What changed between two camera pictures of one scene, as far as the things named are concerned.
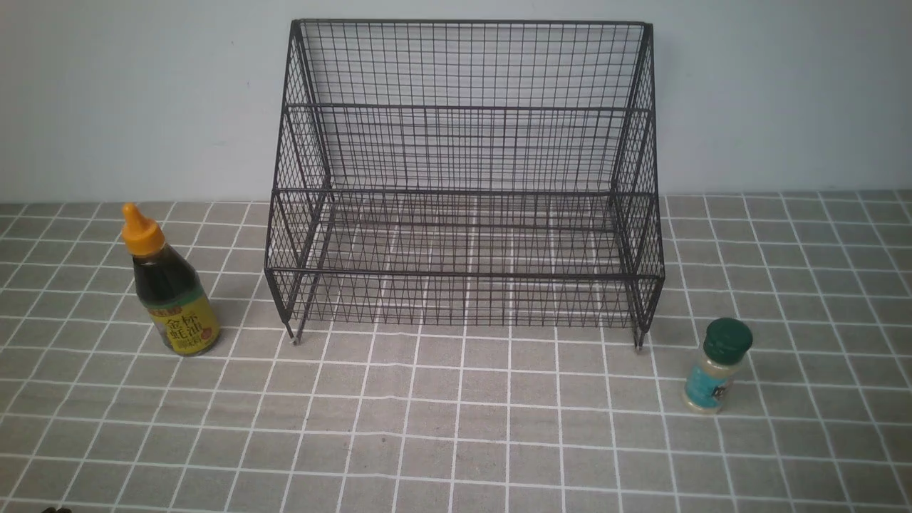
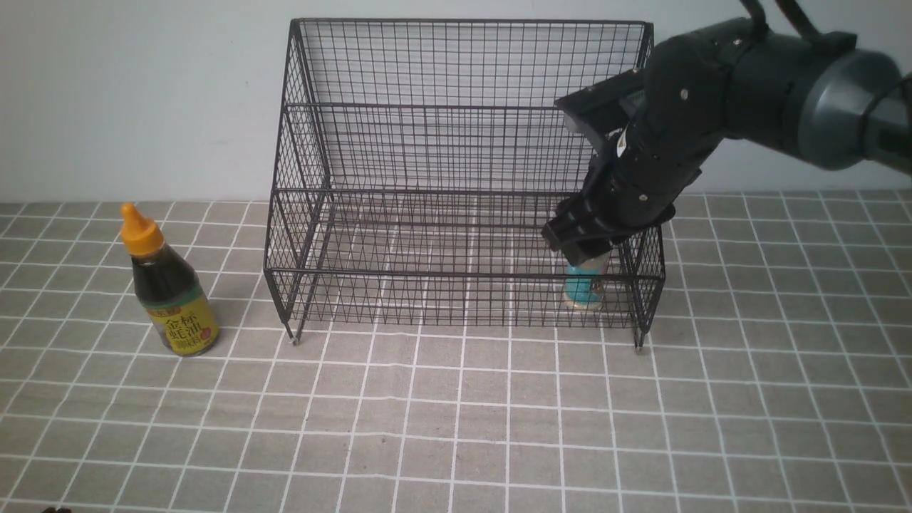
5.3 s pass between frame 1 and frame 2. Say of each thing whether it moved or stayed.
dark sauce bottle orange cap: stayed
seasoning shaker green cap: moved
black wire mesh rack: stayed
